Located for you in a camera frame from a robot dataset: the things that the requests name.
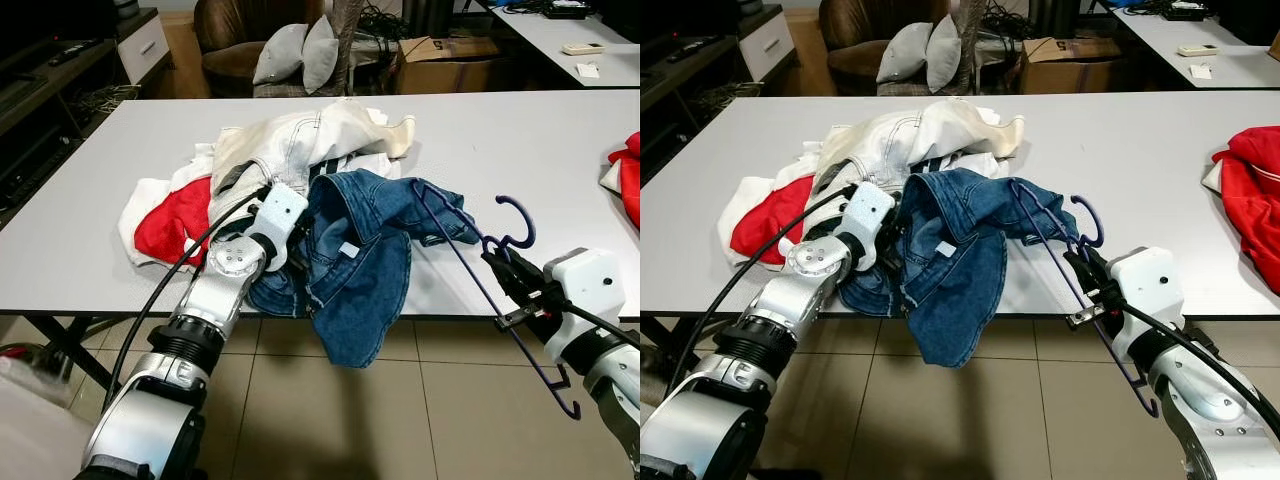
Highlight black television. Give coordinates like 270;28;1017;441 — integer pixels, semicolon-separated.
0;0;119;51
640;0;741;46

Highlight black media stand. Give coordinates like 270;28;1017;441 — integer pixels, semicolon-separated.
0;38;141;206
640;40;766;186

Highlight white black-striped garment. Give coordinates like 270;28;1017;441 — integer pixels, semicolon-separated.
318;150;401;186
920;150;1009;186

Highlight open cardboard box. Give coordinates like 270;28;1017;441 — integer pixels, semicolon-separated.
396;36;503;95
1020;36;1126;95

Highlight white drawer cabinet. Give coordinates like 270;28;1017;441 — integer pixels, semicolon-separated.
113;8;171;86
737;5;796;83

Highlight brown armchair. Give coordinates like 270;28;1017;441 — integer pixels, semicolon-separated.
818;0;961;99
193;0;336;99

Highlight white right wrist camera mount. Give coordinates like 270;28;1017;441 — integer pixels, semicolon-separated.
545;248;626;351
1108;246;1186;363

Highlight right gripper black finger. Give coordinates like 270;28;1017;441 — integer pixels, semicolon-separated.
482;250;523;299
1072;240;1111;284
490;240;536;286
1062;248;1099;298

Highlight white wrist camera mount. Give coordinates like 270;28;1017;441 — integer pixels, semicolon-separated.
545;248;626;351
1108;246;1186;363
835;183;898;271
245;183;309;269

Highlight blue denim jeans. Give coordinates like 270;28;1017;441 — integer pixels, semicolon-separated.
838;168;1086;369
246;168;485;369

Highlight red garment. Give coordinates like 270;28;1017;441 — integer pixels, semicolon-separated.
600;130;641;231
1203;125;1280;266
730;172;816;266
133;175;216;267

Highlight black tangled cable bundle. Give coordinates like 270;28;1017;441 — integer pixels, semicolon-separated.
355;3;426;51
978;3;1051;51

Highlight purple wire hanger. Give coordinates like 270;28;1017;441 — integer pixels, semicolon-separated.
1008;178;1163;419
408;178;584;421

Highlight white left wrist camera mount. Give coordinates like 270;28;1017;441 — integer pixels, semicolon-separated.
245;183;309;269
835;183;898;271

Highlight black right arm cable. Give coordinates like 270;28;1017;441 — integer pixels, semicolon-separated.
560;300;641;351
1120;300;1280;401

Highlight white jeans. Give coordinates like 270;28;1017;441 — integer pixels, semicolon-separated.
208;97;417;201
812;97;1027;201

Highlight grey pillow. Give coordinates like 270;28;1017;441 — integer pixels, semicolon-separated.
925;14;963;96
876;22;936;85
302;14;341;96
252;22;311;87

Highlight black table frame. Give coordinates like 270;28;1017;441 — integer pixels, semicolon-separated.
0;312;121;396
640;314;706;351

